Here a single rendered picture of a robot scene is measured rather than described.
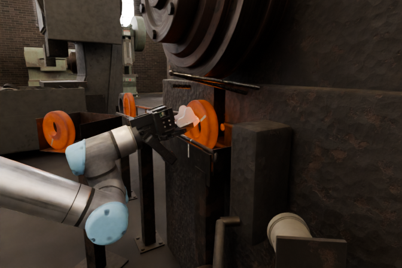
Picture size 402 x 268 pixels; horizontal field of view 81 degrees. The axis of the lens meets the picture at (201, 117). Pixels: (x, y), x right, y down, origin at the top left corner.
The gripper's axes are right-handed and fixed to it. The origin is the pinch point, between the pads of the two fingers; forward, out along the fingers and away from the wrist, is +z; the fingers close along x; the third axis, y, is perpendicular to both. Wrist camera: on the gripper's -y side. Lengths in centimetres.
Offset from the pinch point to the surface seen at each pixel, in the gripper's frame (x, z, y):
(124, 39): 806, 181, 79
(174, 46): -1.8, -2.9, 21.8
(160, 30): -3.8, -6.6, 26.2
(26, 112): 231, -75, -8
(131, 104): 78, -3, -4
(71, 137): 43, -36, -3
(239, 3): -23.4, 2.2, 26.7
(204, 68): -10.8, -0.7, 15.5
